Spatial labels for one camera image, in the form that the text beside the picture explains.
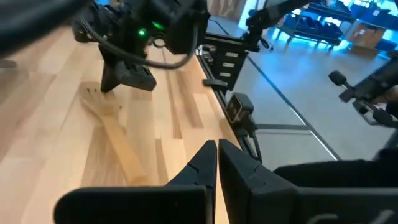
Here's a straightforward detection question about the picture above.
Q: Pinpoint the black table-level camera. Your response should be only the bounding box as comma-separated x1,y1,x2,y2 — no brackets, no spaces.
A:
224,91,264,164

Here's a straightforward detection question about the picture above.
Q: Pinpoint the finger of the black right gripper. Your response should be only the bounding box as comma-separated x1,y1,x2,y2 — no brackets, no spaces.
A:
115,63,157,92
99,57,121,93

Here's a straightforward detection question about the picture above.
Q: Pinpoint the black table edge bracket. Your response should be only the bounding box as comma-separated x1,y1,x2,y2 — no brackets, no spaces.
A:
202,78,229,91

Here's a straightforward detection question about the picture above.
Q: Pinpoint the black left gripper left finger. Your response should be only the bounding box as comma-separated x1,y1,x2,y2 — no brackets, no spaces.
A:
53,139,218,224

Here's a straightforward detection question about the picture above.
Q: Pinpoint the brown cardboard box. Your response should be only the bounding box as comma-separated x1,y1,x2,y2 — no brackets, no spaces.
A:
347,21,387,53

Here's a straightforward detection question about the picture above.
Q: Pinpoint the black wheeled shelf cart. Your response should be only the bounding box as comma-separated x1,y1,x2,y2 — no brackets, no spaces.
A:
275,0,357,48

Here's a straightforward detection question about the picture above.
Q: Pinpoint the black labelled drawer unit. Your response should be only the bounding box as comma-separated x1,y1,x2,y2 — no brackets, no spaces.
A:
214,46,249,92

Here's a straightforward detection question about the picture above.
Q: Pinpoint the wooden slat panel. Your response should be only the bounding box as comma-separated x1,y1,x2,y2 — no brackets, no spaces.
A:
206,0,249,20

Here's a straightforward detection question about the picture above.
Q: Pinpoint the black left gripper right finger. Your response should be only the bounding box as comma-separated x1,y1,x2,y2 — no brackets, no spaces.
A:
218,138,398,224

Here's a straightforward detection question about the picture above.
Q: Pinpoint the wooden slotted spoon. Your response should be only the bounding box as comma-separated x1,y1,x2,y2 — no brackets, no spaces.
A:
78,80,151,187

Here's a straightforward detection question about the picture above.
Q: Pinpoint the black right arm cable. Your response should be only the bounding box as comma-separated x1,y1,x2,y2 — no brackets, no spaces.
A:
78,15,200,70

